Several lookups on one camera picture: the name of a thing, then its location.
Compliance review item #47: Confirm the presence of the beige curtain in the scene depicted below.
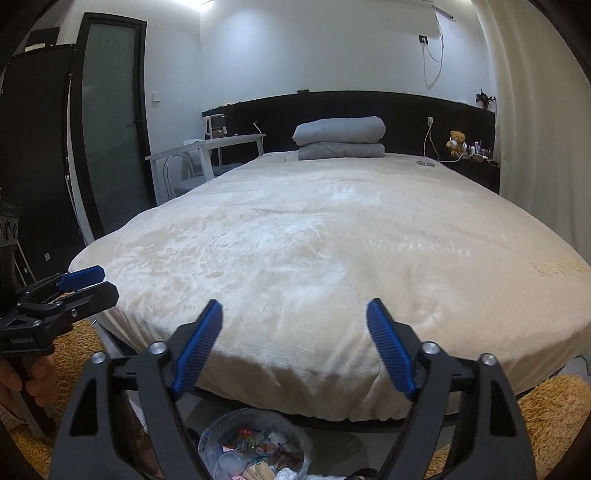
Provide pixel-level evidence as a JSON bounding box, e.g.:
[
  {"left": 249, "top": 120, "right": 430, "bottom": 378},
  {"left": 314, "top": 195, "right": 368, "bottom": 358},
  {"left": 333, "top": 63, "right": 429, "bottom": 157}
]
[{"left": 475, "top": 0, "right": 591, "bottom": 278}]

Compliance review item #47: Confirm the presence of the black nightstand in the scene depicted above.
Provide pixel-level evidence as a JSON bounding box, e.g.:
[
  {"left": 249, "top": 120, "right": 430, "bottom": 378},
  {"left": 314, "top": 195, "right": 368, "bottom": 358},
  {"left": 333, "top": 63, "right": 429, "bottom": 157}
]
[{"left": 455, "top": 157, "right": 502, "bottom": 195}]

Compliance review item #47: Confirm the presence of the white kettle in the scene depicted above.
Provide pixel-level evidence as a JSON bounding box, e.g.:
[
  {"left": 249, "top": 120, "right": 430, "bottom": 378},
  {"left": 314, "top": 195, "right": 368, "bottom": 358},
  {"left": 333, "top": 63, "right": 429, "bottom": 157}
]
[{"left": 204, "top": 113, "right": 228, "bottom": 139}]

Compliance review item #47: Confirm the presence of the person's left hand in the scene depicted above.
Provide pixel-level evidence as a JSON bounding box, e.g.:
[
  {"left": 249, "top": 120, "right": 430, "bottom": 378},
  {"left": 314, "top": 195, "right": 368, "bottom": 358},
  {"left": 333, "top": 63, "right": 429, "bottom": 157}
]
[{"left": 25, "top": 353, "right": 58, "bottom": 408}]

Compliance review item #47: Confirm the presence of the frosted glass door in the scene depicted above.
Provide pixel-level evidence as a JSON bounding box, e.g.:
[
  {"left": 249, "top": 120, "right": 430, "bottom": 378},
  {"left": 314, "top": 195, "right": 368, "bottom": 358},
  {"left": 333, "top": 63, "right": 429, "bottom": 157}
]
[{"left": 69, "top": 13, "right": 155, "bottom": 241}]

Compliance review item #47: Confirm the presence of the bed with beige blanket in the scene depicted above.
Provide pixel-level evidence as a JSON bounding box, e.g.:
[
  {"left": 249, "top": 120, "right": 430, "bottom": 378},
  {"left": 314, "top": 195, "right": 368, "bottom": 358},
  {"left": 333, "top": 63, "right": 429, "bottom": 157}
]
[{"left": 68, "top": 150, "right": 591, "bottom": 423}]

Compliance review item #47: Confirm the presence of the white desk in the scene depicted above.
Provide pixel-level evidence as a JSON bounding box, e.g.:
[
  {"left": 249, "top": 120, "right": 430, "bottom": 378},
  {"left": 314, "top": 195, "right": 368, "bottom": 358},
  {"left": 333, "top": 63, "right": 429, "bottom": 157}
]
[{"left": 145, "top": 133, "right": 267, "bottom": 206}]

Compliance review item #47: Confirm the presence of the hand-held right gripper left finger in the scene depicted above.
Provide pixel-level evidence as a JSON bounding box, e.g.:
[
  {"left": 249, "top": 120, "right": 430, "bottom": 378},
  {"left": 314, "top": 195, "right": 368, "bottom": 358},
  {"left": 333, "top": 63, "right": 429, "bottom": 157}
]
[{"left": 48, "top": 299, "right": 225, "bottom": 480}]

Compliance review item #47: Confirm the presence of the white charger with cable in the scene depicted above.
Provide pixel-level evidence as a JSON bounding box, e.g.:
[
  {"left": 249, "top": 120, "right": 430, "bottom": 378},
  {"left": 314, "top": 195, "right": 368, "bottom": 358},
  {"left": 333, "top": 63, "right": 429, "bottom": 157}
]
[{"left": 423, "top": 117, "right": 462, "bottom": 162}]

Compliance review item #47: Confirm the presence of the cluster of small bottles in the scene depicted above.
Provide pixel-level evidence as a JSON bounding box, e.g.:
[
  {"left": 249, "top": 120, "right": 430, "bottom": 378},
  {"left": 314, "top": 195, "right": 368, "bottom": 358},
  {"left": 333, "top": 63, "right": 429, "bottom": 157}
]
[{"left": 466, "top": 140, "right": 495, "bottom": 163}]

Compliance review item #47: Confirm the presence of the black wardrobe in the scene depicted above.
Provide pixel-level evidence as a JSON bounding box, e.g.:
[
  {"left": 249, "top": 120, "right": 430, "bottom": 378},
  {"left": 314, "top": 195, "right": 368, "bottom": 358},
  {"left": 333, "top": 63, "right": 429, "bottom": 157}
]
[{"left": 0, "top": 28, "right": 86, "bottom": 278}]

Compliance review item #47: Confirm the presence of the white wall cable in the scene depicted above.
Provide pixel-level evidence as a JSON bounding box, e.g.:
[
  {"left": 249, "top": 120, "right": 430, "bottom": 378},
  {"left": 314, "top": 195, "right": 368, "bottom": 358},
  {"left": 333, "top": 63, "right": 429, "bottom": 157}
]
[{"left": 422, "top": 9, "right": 446, "bottom": 88}]

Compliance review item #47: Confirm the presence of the grey folded quilt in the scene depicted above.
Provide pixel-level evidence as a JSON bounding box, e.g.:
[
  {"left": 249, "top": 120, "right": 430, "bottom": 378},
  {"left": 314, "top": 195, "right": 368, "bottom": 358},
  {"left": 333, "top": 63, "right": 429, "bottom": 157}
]
[
  {"left": 292, "top": 116, "right": 386, "bottom": 146},
  {"left": 297, "top": 142, "right": 386, "bottom": 161}
]

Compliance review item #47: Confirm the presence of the transparent chair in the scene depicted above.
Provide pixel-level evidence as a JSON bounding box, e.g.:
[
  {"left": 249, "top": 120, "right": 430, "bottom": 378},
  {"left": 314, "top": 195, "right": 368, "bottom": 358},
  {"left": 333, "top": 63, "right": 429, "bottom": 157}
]
[{"left": 164, "top": 152, "right": 215, "bottom": 199}]

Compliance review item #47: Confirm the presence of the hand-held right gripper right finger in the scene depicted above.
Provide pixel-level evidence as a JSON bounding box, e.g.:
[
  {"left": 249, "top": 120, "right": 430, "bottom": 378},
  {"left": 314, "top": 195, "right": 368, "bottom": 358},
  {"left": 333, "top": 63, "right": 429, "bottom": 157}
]
[{"left": 366, "top": 298, "right": 539, "bottom": 480}]

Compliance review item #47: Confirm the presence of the brown teddy bear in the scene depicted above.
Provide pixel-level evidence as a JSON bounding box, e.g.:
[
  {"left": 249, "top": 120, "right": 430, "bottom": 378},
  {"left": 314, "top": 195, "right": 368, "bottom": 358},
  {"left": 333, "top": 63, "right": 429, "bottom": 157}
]
[{"left": 446, "top": 130, "right": 468, "bottom": 158}]

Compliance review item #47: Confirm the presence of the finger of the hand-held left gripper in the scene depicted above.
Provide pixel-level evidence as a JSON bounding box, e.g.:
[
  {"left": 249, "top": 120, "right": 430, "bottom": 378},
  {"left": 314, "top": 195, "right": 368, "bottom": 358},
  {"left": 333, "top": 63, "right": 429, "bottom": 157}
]
[
  {"left": 16, "top": 281, "right": 120, "bottom": 324},
  {"left": 21, "top": 265, "right": 106, "bottom": 301}
]

